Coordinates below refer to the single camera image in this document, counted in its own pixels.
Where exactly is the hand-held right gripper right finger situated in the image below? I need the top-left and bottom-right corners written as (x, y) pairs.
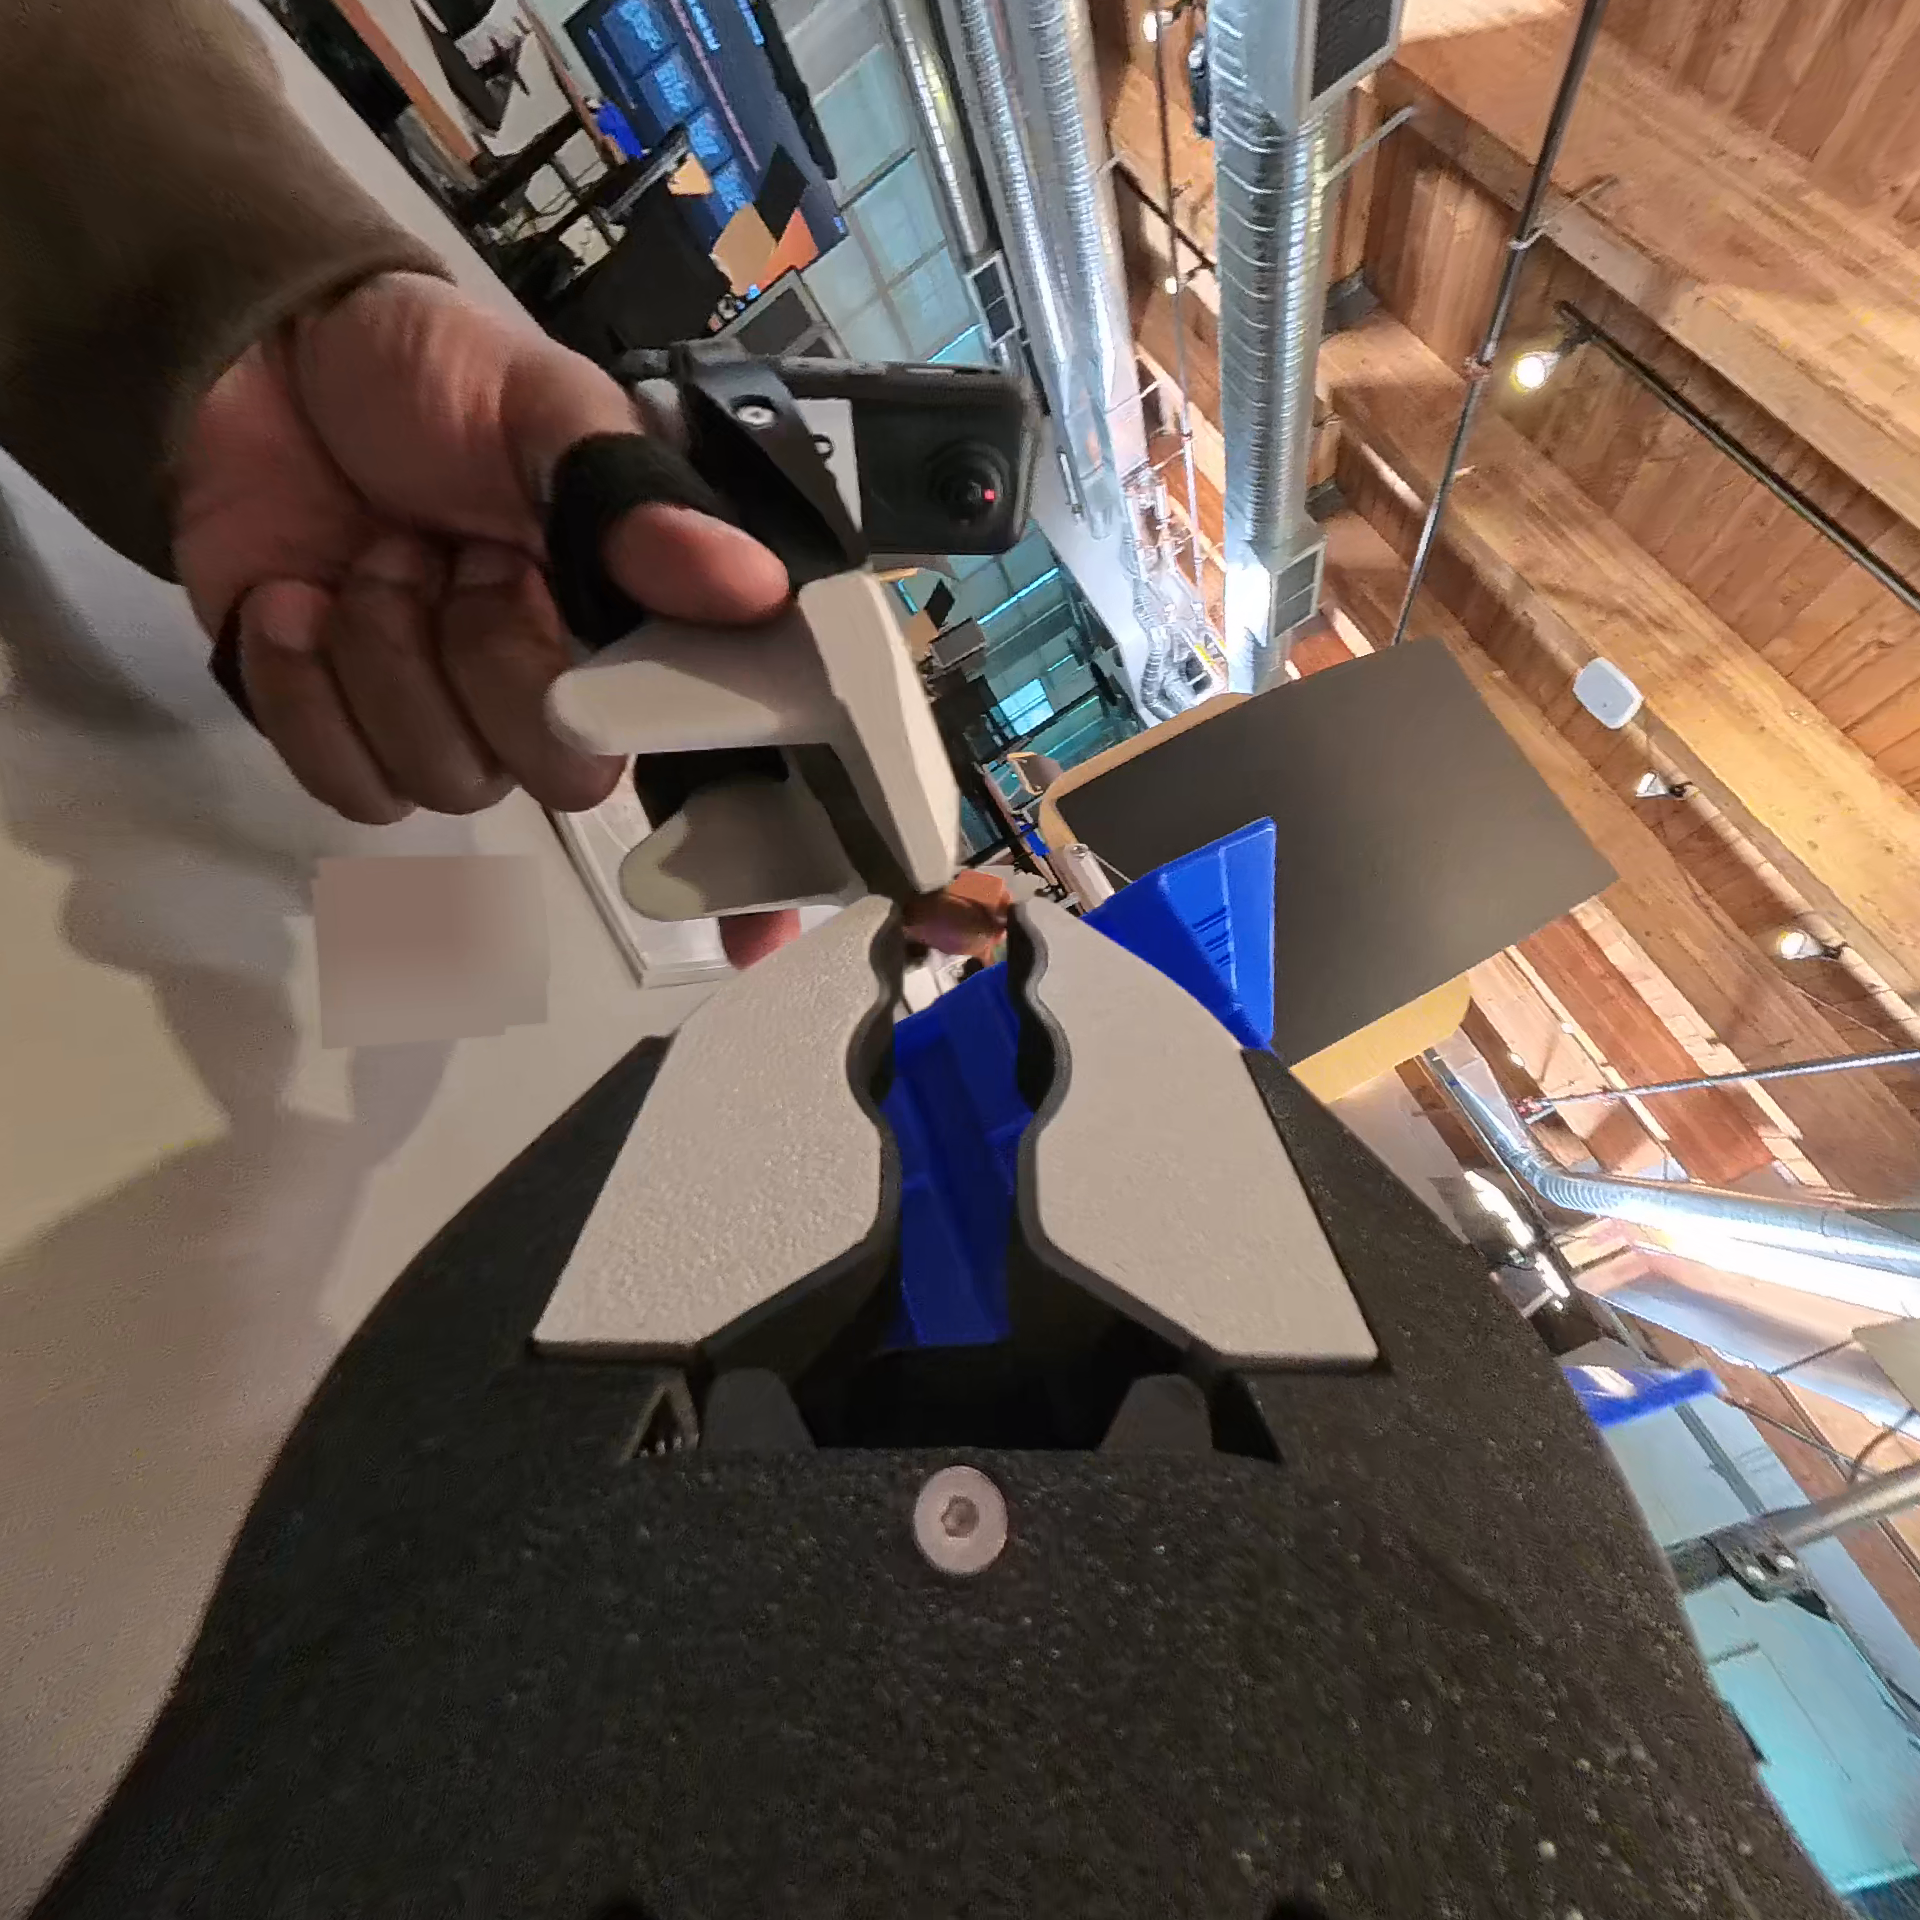
top-left (1009, 898), bottom-right (1385, 1378)

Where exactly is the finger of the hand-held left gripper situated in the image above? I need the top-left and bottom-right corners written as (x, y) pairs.
top-left (546, 571), bottom-right (971, 902)
top-left (619, 794), bottom-right (887, 926)

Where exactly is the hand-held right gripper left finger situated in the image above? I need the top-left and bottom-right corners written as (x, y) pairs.
top-left (536, 899), bottom-right (905, 1368)

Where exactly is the small orange brick assembly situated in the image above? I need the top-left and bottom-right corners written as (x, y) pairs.
top-left (902, 870), bottom-right (1017, 961)

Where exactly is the person's left forearm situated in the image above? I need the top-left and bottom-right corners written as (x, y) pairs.
top-left (0, 0), bottom-right (454, 571)

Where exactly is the grey desk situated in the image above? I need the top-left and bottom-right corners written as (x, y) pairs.
top-left (0, 450), bottom-right (783, 1920)

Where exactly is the person's left hand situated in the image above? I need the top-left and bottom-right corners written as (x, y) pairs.
top-left (171, 272), bottom-right (807, 968)

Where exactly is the black board with wooden edge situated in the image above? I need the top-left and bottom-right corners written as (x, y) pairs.
top-left (1035, 637), bottom-right (1538, 1105)

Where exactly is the black computer monitor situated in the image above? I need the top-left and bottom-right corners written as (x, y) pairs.
top-left (564, 0), bottom-right (842, 187)

